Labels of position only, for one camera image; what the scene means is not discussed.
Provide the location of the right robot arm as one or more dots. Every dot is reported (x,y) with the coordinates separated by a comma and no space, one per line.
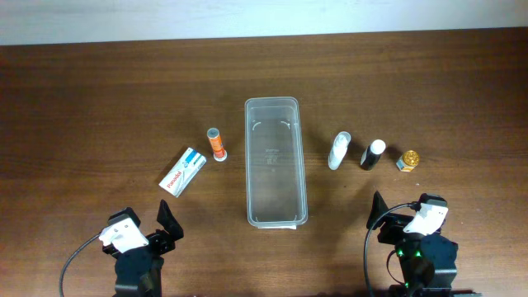
(427,262)

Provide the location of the dark bottle white cap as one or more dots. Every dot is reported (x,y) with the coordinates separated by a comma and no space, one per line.
(372,154)

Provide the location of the clear plastic container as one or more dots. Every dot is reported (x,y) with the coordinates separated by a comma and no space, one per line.
(275,177)

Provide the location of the white spray bottle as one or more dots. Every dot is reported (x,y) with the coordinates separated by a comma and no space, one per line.
(339,150)

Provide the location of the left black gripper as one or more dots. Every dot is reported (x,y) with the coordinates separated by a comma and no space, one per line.
(156,241)

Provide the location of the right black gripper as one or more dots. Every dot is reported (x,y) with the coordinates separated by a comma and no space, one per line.
(393,229)

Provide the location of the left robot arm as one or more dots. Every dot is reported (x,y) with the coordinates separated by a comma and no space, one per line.
(138,257)

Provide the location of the orange effervescent tablet tube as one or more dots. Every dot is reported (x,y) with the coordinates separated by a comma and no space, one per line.
(219,152)

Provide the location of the small jar gold lid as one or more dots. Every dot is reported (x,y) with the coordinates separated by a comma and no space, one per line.
(408,161)

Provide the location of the white Panadol medicine box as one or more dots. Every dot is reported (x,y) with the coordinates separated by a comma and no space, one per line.
(183,172)

